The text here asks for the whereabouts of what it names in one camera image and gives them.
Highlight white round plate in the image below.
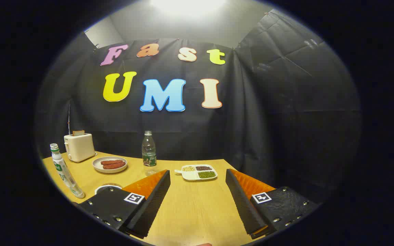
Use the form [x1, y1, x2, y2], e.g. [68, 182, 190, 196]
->
[92, 156, 128, 174]

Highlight clear plastic water bottle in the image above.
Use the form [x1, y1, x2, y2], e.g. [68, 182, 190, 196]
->
[142, 131, 158, 176]

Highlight ceiling light panel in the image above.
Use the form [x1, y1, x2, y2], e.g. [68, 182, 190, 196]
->
[149, 0, 228, 16]

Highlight wooden table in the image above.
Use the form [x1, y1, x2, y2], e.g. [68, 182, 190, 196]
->
[42, 151, 279, 246]

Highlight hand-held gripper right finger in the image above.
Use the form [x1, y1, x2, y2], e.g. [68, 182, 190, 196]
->
[225, 168, 320, 240]

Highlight cream toaster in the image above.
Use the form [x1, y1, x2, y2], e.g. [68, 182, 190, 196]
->
[64, 133, 96, 163]

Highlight white divided dish with beans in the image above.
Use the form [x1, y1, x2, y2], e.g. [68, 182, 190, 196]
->
[174, 164, 218, 181]

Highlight white juice bottle green label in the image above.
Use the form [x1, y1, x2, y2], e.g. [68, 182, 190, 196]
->
[50, 143, 86, 199]

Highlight black backdrop cloth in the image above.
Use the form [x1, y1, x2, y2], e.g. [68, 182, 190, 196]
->
[35, 9, 362, 202]

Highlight white cup wooden handle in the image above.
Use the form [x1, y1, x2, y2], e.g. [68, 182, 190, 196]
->
[94, 184, 123, 195]

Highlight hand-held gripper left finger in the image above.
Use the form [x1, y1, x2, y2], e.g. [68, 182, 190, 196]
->
[76, 169, 171, 240]

